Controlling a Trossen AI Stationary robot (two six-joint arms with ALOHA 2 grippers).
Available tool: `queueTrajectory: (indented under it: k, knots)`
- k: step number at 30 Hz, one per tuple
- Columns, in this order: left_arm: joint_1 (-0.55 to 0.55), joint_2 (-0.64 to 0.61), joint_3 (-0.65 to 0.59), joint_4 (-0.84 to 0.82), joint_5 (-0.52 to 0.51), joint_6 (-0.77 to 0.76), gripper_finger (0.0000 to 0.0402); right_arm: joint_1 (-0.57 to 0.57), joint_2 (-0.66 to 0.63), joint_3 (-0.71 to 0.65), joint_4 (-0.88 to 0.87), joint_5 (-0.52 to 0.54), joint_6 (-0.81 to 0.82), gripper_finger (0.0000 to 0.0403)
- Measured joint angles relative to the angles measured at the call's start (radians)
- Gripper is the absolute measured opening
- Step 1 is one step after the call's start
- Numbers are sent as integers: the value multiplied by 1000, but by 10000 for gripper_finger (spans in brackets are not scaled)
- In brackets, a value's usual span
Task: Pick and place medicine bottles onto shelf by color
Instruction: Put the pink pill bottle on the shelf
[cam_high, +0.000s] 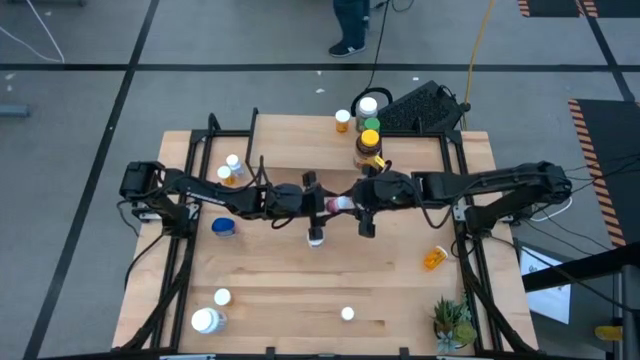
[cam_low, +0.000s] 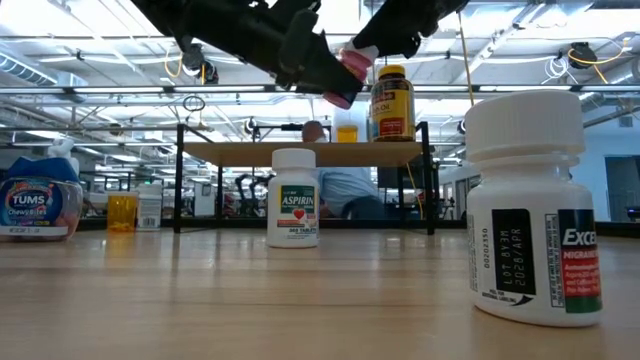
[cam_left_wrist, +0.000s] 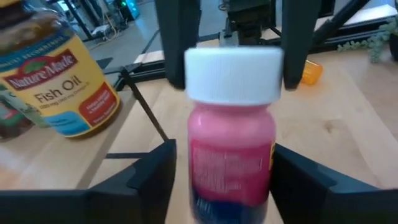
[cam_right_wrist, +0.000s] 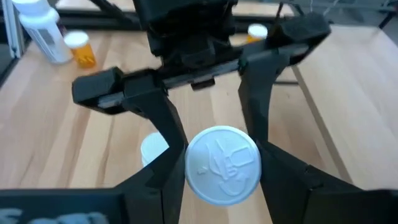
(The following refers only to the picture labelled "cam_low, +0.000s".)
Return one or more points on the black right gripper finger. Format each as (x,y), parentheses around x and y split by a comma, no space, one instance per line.
(390,35)

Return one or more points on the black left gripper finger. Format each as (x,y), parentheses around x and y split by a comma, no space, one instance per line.
(330,70)
(300,40)

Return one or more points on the pink bottle white cap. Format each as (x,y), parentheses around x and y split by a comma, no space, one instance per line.
(356,65)

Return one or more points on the brown bottle yellow cap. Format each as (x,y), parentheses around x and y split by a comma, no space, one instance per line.
(392,107)

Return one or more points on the white aspirin bottle green label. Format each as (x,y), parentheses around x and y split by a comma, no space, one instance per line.
(292,200)

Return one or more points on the small white Excedrin bottle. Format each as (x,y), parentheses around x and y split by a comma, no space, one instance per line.
(525,200)

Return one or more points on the Tums bottle blue cap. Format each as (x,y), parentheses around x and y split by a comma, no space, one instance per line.
(35,205)

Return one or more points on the wooden shelf black legs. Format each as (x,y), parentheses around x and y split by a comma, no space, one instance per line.
(310,154)

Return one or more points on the person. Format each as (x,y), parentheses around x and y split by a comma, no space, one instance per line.
(345,185)

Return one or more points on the white robot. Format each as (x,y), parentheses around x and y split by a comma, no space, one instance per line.
(62,150)

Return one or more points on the black metal rig frame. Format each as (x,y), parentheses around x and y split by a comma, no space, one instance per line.
(250,223)

